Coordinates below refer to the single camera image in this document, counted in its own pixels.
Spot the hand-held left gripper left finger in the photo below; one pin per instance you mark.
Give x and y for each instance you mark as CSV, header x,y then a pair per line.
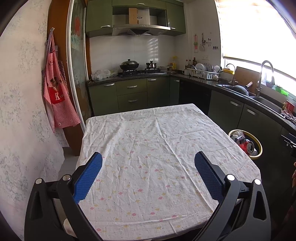
x,y
89,178

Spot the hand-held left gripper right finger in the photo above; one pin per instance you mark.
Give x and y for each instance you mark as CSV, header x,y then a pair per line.
x,y
208,178

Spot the black yellow-rimmed trash bin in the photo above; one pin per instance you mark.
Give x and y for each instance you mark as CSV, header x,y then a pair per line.
x,y
255,157

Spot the dented red soda can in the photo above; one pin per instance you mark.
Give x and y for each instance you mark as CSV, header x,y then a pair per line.
x,y
246,147

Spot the person's right hand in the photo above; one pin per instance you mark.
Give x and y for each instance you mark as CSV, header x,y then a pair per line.
x,y
294,173

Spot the patterned dish cloth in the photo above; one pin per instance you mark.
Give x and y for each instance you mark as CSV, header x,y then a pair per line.
x,y
289,117

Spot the red plastic basin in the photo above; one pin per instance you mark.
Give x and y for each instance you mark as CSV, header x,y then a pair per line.
x,y
290,106

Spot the green lower cabinets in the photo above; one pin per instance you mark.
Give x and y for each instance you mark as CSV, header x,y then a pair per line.
x,y
254,120

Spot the green cabinets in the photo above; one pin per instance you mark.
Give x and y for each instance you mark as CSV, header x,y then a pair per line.
x,y
254,120
99,18

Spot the steel sink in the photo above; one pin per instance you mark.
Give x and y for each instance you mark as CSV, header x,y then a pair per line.
x,y
266,102

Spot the white floral tablecloth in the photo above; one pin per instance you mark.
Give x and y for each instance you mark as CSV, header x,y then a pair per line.
x,y
143,150

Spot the tall steel faucet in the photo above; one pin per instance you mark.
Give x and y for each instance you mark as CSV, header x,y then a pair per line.
x,y
259,85

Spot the wooden cutting board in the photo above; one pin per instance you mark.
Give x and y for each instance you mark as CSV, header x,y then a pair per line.
x,y
245,76

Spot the small steel faucet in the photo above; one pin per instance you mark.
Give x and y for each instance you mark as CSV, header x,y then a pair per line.
x,y
234,78

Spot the red checked apron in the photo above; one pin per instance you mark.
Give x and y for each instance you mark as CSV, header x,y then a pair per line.
x,y
56,97

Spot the white dish rack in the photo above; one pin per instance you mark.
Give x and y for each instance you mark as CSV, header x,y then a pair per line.
x,y
201,74

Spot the white plastic bags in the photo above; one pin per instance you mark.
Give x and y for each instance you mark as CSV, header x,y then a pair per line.
x,y
100,74

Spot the yellow oil bottle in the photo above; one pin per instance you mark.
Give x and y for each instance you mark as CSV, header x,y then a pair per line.
x,y
174,64

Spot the black gas stove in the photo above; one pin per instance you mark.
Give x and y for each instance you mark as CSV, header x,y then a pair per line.
x,y
143,73

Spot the bright window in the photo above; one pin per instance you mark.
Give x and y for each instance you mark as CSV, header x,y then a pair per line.
x,y
254,30

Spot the black lidded wok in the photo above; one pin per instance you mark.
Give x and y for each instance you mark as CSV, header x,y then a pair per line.
x,y
129,64

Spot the small steel pot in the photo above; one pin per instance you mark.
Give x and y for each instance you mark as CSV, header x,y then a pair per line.
x,y
151,65

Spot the steel range hood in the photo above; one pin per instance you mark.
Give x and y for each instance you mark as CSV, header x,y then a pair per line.
x,y
138,30

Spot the green upper cabinets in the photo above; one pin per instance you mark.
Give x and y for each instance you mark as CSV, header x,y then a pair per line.
x,y
99,18

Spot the cardboard piece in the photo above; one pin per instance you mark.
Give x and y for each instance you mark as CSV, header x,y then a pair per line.
x,y
133,15

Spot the pink wall hanging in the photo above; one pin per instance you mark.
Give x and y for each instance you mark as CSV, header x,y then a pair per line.
x,y
196,41

